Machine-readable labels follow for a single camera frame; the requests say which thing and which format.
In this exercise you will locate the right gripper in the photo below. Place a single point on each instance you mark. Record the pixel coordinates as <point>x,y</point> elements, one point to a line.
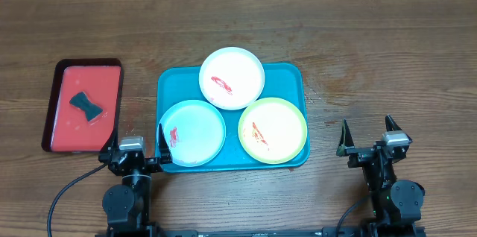
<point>346,147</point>

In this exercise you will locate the light blue plate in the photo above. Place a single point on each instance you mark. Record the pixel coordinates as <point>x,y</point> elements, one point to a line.
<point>195,132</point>

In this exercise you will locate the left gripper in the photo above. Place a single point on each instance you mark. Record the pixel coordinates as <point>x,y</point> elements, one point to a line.
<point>152,163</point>

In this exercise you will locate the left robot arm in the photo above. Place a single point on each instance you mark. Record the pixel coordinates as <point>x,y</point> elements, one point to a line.
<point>128,204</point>

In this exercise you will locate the yellow-green plate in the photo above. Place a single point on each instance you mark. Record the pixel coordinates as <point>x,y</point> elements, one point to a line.
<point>272,130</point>

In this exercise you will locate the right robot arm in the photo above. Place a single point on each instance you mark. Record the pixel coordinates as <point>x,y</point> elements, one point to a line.
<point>396,203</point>

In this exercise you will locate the teal plastic tray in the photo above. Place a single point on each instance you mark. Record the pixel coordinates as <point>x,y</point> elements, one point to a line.
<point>282,80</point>

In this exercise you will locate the white plate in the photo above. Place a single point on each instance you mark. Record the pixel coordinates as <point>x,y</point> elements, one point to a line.
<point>231,78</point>

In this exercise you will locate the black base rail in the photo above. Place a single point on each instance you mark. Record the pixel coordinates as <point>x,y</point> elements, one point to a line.
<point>324,232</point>

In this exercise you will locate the red water tray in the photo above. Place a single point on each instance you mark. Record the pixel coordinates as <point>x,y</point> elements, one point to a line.
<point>66,128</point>

